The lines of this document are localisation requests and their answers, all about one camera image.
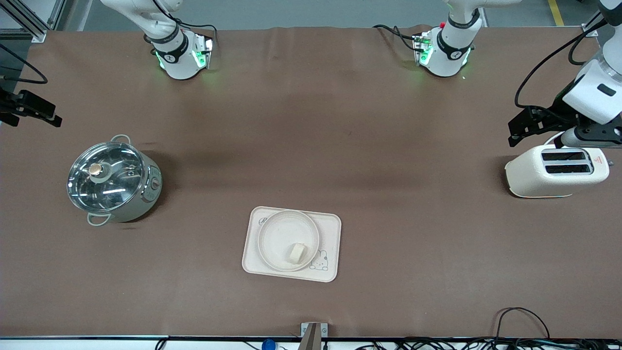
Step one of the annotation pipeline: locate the cream round plate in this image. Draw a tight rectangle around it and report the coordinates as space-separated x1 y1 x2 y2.
258 210 320 272

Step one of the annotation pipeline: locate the pale steamed bun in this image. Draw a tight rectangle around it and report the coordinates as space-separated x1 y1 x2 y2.
285 243 307 264

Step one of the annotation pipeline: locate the cream rabbit print tray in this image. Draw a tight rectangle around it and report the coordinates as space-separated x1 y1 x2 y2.
242 206 342 283

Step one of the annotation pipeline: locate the cream two-slot toaster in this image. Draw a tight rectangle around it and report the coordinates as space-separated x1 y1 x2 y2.
504 144 610 198

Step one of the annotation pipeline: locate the glass pot lid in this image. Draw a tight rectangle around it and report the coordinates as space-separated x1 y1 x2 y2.
67 141 146 212

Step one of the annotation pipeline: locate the steel electric cooking pot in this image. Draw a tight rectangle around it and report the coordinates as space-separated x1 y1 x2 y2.
67 135 163 227

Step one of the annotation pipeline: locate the brown table mat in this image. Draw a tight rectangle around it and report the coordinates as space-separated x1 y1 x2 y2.
0 25 622 339

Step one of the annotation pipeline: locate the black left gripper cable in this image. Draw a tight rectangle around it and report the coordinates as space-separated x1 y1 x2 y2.
514 10 608 111

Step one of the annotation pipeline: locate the aluminium frame extrusion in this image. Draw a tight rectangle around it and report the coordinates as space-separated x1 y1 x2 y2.
0 0 66 43
581 17 603 38

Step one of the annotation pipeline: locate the black arm base cable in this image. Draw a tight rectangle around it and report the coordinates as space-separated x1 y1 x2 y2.
173 19 218 49
373 24 419 52

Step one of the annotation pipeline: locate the black looped cable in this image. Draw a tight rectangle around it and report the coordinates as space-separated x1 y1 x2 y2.
495 307 551 341

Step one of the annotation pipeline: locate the tangled black cable bundle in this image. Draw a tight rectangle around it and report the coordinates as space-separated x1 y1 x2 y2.
355 336 622 350

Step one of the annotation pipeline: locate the silver camera mount bracket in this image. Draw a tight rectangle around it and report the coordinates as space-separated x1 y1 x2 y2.
300 322 328 350

